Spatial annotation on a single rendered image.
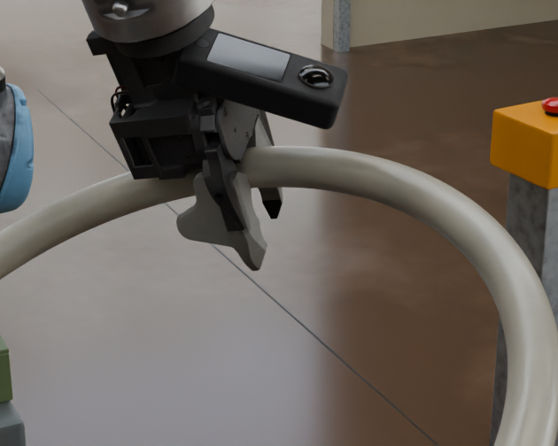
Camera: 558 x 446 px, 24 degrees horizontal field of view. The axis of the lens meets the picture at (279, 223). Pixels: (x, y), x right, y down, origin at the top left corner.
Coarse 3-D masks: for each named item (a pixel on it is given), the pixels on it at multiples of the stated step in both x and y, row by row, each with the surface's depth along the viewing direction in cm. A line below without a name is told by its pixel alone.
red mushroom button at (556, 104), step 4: (544, 100) 171; (548, 100) 170; (552, 100) 170; (556, 100) 170; (544, 104) 170; (548, 104) 169; (552, 104) 169; (556, 104) 169; (544, 108) 170; (548, 108) 169; (552, 108) 169; (556, 108) 169; (556, 112) 169
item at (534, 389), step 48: (96, 192) 95; (144, 192) 95; (192, 192) 95; (384, 192) 87; (432, 192) 84; (0, 240) 94; (48, 240) 95; (480, 240) 79; (528, 288) 75; (528, 336) 72; (528, 384) 69; (528, 432) 67
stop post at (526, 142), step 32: (512, 128) 170; (544, 128) 165; (512, 160) 171; (544, 160) 166; (512, 192) 176; (544, 192) 170; (512, 224) 177; (544, 224) 171; (544, 256) 173; (544, 288) 175
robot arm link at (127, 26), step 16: (96, 0) 82; (112, 0) 82; (128, 0) 82; (144, 0) 82; (160, 0) 82; (176, 0) 82; (192, 0) 83; (208, 0) 84; (96, 16) 84; (112, 16) 83; (128, 16) 82; (144, 16) 82; (160, 16) 82; (176, 16) 83; (192, 16) 83; (112, 32) 84; (128, 32) 83; (144, 32) 83; (160, 32) 83
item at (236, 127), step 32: (96, 32) 88; (192, 32) 85; (128, 64) 88; (160, 64) 88; (128, 96) 92; (160, 96) 90; (192, 96) 90; (128, 128) 90; (160, 128) 89; (192, 128) 89; (224, 128) 89; (128, 160) 92; (160, 160) 92; (192, 160) 91
